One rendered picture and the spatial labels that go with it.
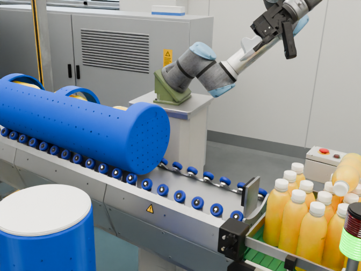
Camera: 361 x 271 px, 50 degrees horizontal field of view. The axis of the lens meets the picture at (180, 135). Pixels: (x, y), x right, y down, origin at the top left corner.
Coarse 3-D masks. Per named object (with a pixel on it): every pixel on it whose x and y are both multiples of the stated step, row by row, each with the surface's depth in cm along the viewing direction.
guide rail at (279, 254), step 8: (248, 240) 113; (256, 240) 112; (256, 248) 112; (264, 248) 110; (272, 248) 109; (272, 256) 110; (280, 256) 108; (296, 256) 106; (296, 264) 106; (304, 264) 105; (312, 264) 103
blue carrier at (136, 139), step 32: (0, 96) 181; (32, 96) 170; (64, 96) 163; (96, 96) 179; (32, 128) 171; (64, 128) 158; (96, 128) 148; (128, 128) 141; (160, 128) 156; (128, 160) 144; (160, 160) 162
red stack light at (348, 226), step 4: (348, 212) 77; (348, 216) 76; (352, 216) 75; (344, 220) 78; (348, 220) 76; (352, 220) 75; (356, 220) 74; (360, 220) 74; (344, 224) 78; (348, 224) 76; (352, 224) 75; (356, 224) 75; (360, 224) 74; (344, 228) 78; (348, 228) 76; (352, 228) 75; (356, 228) 75; (360, 228) 74; (348, 232) 76; (352, 232) 76; (356, 232) 75; (360, 232) 75; (356, 236) 75; (360, 236) 75
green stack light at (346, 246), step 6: (342, 234) 79; (348, 234) 77; (342, 240) 79; (348, 240) 77; (354, 240) 76; (360, 240) 75; (342, 246) 78; (348, 246) 77; (354, 246) 76; (360, 246) 75; (342, 252) 79; (348, 252) 77; (354, 252) 76; (360, 252) 76; (354, 258) 77; (360, 258) 76
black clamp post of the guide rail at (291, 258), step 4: (288, 256) 105; (292, 256) 105; (288, 260) 104; (292, 260) 104; (296, 260) 105; (284, 264) 106; (288, 264) 105; (292, 264) 104; (288, 268) 105; (292, 268) 104
